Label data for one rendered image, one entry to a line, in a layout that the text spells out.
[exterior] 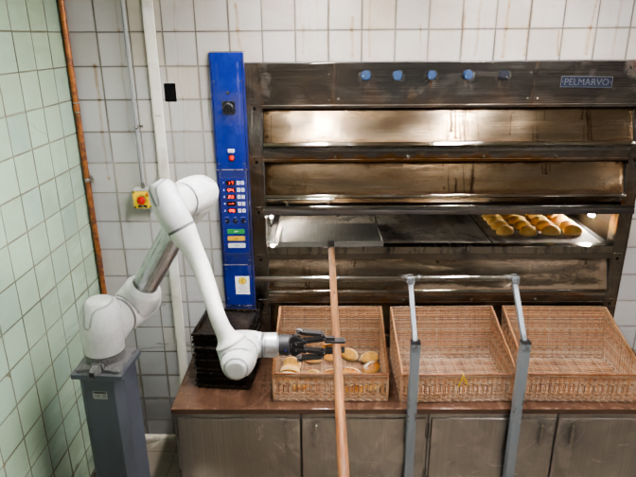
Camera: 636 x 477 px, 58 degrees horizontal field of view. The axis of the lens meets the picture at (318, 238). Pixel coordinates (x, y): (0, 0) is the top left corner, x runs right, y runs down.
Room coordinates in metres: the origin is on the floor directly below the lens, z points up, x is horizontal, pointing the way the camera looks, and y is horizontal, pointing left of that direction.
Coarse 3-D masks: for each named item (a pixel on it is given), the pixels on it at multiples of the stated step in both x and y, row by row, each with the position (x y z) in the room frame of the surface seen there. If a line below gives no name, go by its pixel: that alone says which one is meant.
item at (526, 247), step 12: (276, 252) 2.79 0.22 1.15; (288, 252) 2.79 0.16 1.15; (300, 252) 2.79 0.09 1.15; (312, 252) 2.79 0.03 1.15; (324, 252) 2.79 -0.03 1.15; (336, 252) 2.79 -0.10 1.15; (348, 252) 2.79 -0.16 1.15; (360, 252) 2.79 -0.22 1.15; (372, 252) 2.79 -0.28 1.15; (384, 252) 2.79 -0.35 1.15; (396, 252) 2.78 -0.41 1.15; (408, 252) 2.78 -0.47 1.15; (420, 252) 2.78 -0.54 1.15; (432, 252) 2.78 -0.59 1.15; (444, 252) 2.78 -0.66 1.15; (456, 252) 2.78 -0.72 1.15; (468, 252) 2.78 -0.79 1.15; (480, 252) 2.78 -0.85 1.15; (492, 252) 2.78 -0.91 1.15; (504, 252) 2.78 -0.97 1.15; (516, 252) 2.78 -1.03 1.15; (528, 252) 2.78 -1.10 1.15; (540, 252) 2.78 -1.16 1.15; (552, 252) 2.77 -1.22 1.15; (564, 252) 2.77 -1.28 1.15; (576, 252) 2.77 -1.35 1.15; (588, 252) 2.77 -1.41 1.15; (600, 252) 2.77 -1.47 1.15
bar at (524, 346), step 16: (512, 288) 2.41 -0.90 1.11; (416, 336) 2.22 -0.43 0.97; (416, 352) 2.18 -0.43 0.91; (528, 352) 2.18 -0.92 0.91; (416, 368) 2.18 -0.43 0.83; (416, 384) 2.18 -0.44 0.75; (416, 400) 2.18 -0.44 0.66; (512, 400) 2.21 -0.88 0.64; (512, 416) 2.19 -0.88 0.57; (512, 432) 2.18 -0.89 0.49; (512, 448) 2.18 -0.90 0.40; (512, 464) 2.18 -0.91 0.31
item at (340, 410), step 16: (336, 288) 2.24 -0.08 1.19; (336, 304) 2.09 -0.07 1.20; (336, 320) 1.95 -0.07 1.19; (336, 336) 1.83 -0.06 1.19; (336, 352) 1.72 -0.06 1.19; (336, 368) 1.63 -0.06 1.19; (336, 384) 1.54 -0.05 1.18; (336, 400) 1.46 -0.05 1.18; (336, 416) 1.39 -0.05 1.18; (336, 432) 1.33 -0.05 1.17
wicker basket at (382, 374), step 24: (288, 312) 2.75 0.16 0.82; (312, 312) 2.75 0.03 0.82; (360, 312) 2.75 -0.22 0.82; (312, 336) 2.72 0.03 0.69; (360, 336) 2.72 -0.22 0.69; (384, 336) 2.53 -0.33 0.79; (360, 360) 2.64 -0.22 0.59; (384, 360) 2.43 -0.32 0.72; (288, 384) 2.30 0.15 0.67; (312, 384) 2.30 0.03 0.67; (360, 384) 2.29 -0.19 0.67; (384, 384) 2.38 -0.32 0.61
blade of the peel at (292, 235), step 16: (288, 224) 3.14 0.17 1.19; (304, 224) 3.13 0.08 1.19; (320, 224) 3.13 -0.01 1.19; (336, 224) 3.13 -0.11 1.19; (352, 224) 3.13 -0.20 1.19; (368, 224) 3.12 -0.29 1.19; (288, 240) 2.88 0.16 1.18; (304, 240) 2.87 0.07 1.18; (320, 240) 2.87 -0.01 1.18; (336, 240) 2.87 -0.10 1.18; (352, 240) 2.87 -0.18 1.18; (368, 240) 2.87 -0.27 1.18
